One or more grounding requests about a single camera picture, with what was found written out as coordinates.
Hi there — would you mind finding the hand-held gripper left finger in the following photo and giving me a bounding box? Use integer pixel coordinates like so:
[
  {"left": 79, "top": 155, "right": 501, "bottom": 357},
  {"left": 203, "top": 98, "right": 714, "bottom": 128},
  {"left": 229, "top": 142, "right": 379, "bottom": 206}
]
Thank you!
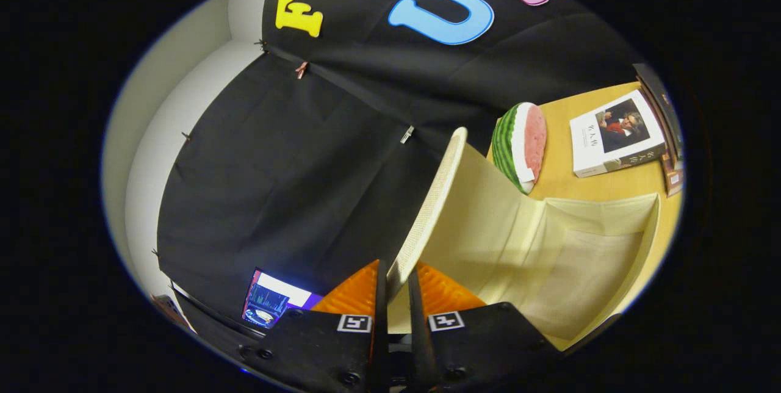
[{"left": 239, "top": 259, "right": 391, "bottom": 393}]

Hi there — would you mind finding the black book with gold print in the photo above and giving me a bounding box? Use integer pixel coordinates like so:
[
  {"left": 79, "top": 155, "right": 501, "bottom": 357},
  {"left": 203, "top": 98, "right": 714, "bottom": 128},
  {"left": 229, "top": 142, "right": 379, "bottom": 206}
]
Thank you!
[{"left": 633, "top": 63, "right": 684, "bottom": 159}]

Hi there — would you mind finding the cream fabric storage box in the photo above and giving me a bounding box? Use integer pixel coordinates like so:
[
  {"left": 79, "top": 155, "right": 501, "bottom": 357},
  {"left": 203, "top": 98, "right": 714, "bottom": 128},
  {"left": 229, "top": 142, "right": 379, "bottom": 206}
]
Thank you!
[{"left": 386, "top": 127, "right": 661, "bottom": 351}]

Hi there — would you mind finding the lit computer screen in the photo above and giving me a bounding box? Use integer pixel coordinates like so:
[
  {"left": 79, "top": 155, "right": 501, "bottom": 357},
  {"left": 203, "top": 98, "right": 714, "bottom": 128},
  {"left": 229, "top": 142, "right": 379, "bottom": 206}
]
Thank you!
[{"left": 242, "top": 268, "right": 322, "bottom": 329}]

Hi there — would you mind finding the white portrait cover book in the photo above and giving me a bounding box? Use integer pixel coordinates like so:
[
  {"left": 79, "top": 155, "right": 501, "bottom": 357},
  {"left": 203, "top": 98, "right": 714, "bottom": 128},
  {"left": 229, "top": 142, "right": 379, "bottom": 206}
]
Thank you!
[{"left": 569, "top": 89, "right": 668, "bottom": 179}]

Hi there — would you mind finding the watermelon slice toy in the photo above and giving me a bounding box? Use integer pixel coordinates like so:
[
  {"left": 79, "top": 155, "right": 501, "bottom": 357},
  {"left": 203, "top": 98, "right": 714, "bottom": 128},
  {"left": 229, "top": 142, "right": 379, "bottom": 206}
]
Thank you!
[{"left": 492, "top": 102, "right": 548, "bottom": 195}]

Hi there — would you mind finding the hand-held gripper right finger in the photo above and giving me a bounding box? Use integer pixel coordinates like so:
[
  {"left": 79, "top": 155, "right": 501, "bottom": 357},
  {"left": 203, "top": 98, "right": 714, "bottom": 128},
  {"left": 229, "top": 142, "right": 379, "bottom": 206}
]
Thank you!
[{"left": 406, "top": 262, "right": 562, "bottom": 393}]

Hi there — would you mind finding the reddish brown book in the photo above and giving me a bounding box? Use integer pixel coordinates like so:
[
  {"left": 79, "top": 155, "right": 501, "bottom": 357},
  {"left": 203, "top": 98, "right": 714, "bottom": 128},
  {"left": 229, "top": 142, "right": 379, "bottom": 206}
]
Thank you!
[{"left": 659, "top": 149, "right": 684, "bottom": 197}]

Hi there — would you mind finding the black backdrop cloth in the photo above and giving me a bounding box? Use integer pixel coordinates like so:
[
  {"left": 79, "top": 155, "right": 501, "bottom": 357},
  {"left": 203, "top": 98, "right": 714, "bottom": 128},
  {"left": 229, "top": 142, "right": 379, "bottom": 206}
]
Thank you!
[{"left": 157, "top": 0, "right": 647, "bottom": 320}]

